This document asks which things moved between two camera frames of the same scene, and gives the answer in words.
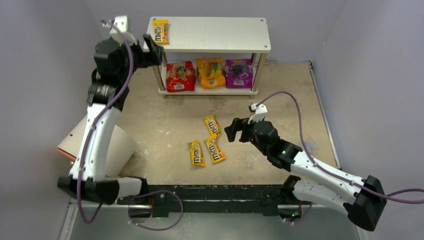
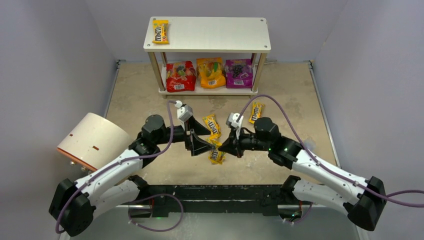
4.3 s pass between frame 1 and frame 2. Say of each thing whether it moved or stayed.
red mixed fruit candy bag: stayed
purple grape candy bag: stayed
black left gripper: moved
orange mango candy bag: stayed
